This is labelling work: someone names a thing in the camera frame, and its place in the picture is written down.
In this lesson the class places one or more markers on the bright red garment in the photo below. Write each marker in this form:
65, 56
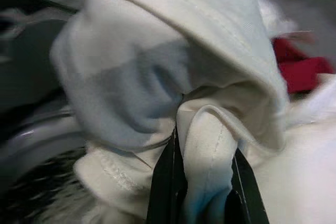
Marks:
302, 69

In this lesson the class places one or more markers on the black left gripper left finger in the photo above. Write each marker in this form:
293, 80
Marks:
168, 182

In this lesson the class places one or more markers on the white garment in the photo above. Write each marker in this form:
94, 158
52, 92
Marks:
204, 77

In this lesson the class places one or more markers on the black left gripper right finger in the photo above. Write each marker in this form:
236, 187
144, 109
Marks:
248, 200

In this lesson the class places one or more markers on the black floor fan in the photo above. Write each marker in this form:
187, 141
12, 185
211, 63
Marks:
39, 190

